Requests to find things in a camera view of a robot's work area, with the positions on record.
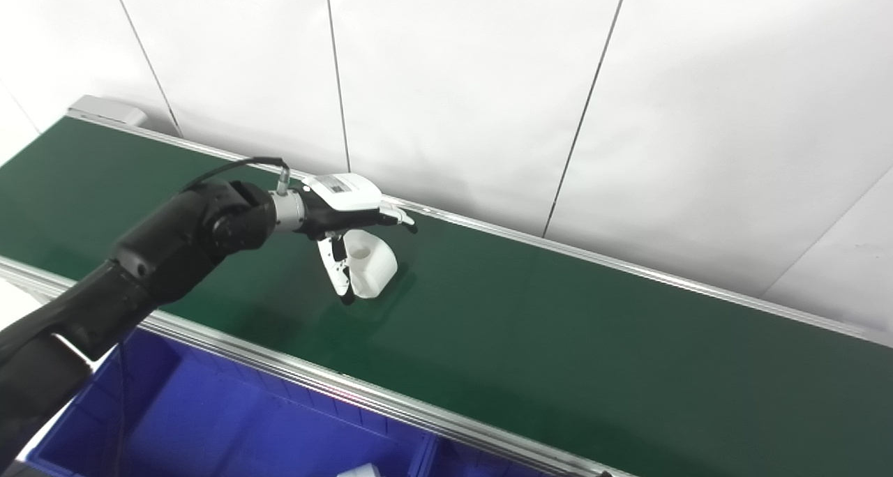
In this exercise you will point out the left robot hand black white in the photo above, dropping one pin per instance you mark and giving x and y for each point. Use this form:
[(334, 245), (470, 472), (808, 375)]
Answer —
[(338, 201)]

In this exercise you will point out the white cylindrical plastic part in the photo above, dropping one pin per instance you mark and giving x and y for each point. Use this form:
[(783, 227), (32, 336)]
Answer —
[(373, 264)]

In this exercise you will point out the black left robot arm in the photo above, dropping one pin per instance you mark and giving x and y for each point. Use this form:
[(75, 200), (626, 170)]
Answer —
[(153, 261)]

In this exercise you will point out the green conveyor belt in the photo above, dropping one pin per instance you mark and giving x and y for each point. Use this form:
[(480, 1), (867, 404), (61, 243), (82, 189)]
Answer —
[(279, 369), (558, 323)]

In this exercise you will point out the blue plastic bin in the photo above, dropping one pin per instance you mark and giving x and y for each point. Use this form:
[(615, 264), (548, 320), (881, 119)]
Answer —
[(474, 466), (244, 421)]

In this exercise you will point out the grey conveyor end housing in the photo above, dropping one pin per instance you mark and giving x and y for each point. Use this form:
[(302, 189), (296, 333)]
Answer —
[(108, 109)]

